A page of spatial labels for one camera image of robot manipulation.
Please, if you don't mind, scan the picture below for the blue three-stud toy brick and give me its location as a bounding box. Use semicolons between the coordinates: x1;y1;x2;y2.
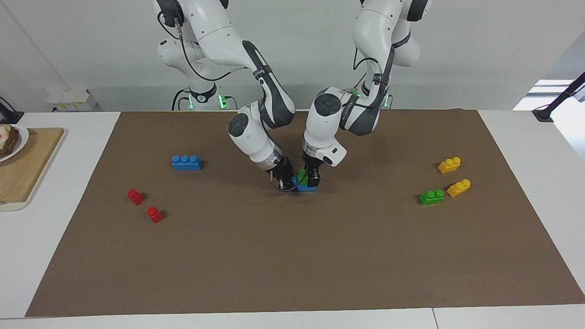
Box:
292;176;317;192
172;155;202;171

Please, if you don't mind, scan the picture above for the brown table mat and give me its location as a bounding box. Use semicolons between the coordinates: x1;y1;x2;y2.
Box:
25;109;585;317

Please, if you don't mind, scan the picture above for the brown toast sandwich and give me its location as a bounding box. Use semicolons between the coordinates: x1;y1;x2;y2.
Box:
0;126;21;159

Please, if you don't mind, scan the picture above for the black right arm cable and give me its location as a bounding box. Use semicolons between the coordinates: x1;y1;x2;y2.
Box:
157;9;304;190

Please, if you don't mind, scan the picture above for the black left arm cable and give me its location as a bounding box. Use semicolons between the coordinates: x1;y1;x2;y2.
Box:
353;43;394;110

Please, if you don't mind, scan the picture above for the wooden cutting board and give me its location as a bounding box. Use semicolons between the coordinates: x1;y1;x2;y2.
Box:
0;127;67;212

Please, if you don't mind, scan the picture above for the black right base cable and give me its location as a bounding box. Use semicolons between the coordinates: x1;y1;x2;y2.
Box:
171;88;192;111

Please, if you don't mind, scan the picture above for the white power box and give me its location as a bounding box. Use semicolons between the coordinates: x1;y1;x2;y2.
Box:
47;89;99;112

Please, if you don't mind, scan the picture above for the white plate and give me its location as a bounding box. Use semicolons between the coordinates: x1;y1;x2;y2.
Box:
0;124;29;163

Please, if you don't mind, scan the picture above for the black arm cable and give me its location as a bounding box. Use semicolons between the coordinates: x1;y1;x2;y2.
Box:
157;9;304;190
353;43;394;110

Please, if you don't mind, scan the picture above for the black clamp mount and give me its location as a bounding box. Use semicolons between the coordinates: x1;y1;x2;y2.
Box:
0;97;24;125

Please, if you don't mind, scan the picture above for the black camera stand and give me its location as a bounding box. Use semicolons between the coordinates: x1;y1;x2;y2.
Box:
532;72;585;123

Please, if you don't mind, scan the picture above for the yellow two-stud toy brick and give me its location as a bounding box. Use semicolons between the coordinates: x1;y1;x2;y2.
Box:
447;179;471;198
438;157;462;174

